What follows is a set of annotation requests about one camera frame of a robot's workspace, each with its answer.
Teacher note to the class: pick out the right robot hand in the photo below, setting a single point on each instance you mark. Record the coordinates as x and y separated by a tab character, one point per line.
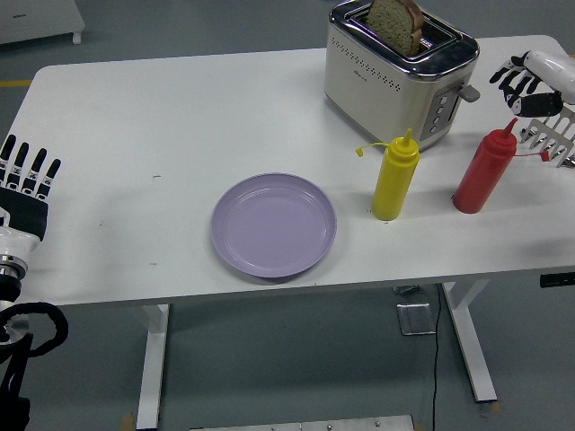
550	67

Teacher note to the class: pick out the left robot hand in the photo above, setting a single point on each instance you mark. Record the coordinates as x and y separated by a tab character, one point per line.
22	215

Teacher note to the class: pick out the grey toaster lever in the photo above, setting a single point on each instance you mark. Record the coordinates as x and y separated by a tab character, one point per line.
469	93

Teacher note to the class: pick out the brown bread slice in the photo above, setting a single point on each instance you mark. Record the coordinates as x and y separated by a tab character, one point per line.
391	24

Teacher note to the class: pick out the purple plate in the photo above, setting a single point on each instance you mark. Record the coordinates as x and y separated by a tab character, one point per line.
274	224

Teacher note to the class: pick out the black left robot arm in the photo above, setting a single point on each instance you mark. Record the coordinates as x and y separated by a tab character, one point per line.
15	336

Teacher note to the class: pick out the square metal floor plate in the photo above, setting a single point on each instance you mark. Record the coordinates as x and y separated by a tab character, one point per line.
416	319

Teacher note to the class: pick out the metal toast rack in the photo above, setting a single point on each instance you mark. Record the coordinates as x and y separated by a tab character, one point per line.
554	137

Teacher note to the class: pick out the red squeeze bottle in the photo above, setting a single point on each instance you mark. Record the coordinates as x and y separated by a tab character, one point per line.
480	175

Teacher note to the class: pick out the cream and chrome toaster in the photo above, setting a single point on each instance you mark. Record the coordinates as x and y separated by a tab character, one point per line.
377	90

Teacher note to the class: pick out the yellow squeeze bottle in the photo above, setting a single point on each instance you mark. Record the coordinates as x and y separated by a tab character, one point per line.
395	179

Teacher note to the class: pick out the white cabinet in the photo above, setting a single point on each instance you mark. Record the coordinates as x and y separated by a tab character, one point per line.
36	18

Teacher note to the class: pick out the white table leg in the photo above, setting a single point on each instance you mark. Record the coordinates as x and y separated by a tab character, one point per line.
471	345
153	368

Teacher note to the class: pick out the black table control panel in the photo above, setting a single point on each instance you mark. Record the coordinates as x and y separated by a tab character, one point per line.
557	280

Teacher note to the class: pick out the small grey floor fitting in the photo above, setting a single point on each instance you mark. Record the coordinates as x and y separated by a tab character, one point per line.
408	290

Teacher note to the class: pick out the long metal base plate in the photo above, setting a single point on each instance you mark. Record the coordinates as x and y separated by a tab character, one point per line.
301	424

